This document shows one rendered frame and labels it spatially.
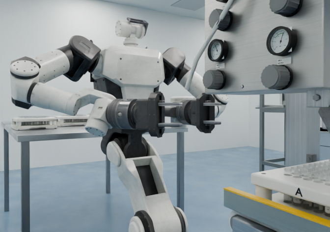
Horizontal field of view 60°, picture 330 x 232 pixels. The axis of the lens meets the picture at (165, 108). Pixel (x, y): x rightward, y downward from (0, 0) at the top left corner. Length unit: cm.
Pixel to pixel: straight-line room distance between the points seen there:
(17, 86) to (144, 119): 38
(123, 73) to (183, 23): 528
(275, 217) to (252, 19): 30
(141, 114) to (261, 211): 42
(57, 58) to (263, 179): 79
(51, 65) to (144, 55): 36
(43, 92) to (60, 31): 440
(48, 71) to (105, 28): 452
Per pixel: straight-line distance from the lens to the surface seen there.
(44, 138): 168
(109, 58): 113
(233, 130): 704
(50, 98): 89
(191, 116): 93
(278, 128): 684
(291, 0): 41
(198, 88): 128
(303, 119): 78
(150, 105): 76
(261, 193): 53
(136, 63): 114
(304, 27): 41
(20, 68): 94
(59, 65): 105
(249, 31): 47
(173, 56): 130
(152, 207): 105
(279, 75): 39
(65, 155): 521
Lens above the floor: 100
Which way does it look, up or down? 1 degrees down
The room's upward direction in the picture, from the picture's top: straight up
